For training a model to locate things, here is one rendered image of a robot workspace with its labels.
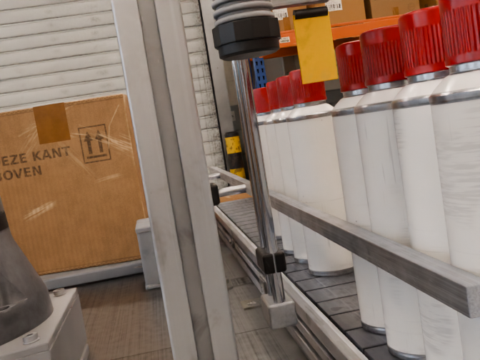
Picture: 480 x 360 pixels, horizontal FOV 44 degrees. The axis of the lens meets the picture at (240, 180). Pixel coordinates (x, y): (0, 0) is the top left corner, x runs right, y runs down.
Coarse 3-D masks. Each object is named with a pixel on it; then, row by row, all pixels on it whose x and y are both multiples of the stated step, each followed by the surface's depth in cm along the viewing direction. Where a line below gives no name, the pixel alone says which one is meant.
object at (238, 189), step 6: (216, 186) 79; (234, 186) 81; (240, 186) 81; (216, 192) 79; (222, 192) 80; (228, 192) 80; (234, 192) 80; (240, 192) 81; (216, 198) 79; (216, 204) 79
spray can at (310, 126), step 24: (312, 96) 58; (288, 120) 59; (312, 120) 57; (312, 144) 58; (312, 168) 58; (336, 168) 58; (312, 192) 58; (336, 192) 58; (336, 216) 58; (312, 240) 59; (312, 264) 60; (336, 264) 59
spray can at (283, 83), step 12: (276, 84) 65; (288, 84) 64; (288, 96) 64; (288, 108) 64; (276, 120) 65; (276, 132) 65; (288, 132) 64; (288, 144) 64; (288, 156) 64; (288, 168) 65; (288, 180) 65; (288, 192) 65; (288, 216) 67; (300, 228) 65; (300, 240) 65; (300, 252) 66
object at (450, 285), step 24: (216, 168) 121; (312, 216) 47; (336, 240) 42; (360, 240) 37; (384, 240) 35; (384, 264) 33; (408, 264) 30; (432, 264) 28; (432, 288) 27; (456, 288) 25
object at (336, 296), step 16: (224, 208) 121; (240, 208) 117; (240, 224) 98; (256, 224) 96; (256, 240) 83; (288, 256) 70; (288, 272) 63; (304, 272) 62; (352, 272) 59; (304, 288) 56; (320, 288) 56; (336, 288) 55; (352, 288) 54; (320, 304) 51; (336, 304) 50; (352, 304) 50; (336, 320) 46; (352, 320) 46; (352, 336) 43; (368, 336) 42; (384, 336) 42; (368, 352) 40; (384, 352) 39
